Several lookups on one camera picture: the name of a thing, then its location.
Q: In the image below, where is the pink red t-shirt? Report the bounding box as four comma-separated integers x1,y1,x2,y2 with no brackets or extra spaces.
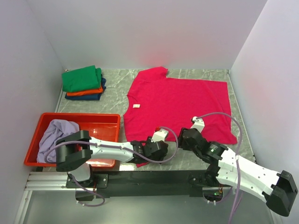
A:
122,66,238,168

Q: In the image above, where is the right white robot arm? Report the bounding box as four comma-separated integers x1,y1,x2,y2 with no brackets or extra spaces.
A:
178,128,298,217

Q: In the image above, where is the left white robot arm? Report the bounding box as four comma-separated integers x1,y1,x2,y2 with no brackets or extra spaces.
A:
55,129,169,188

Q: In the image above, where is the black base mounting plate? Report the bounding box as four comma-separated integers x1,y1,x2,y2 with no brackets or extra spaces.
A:
65,169,225,202

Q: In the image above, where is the red plastic bin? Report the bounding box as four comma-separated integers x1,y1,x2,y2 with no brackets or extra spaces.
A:
24,112,121,167

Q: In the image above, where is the folded navy t-shirt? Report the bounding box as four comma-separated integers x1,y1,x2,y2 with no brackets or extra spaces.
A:
65,77,106,100

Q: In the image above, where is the folded orange t-shirt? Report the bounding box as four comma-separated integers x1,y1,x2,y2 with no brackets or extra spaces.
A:
66,86,104,97

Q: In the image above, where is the folded green t-shirt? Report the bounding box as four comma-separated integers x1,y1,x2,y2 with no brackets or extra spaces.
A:
62,65,102,92

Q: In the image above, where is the lavender t-shirt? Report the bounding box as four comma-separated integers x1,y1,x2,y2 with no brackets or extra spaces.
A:
36,119,79,163

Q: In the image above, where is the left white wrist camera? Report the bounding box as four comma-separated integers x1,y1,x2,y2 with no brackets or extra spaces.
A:
151,127,169,142

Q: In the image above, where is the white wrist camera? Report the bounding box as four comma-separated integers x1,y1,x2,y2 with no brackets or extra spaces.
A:
151,127,169,142
191,116,205,133

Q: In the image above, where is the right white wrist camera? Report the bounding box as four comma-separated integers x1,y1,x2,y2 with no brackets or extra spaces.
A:
191,116,205,133

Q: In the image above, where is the aluminium rail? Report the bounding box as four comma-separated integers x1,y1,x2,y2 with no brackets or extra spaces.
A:
25,172,68,191

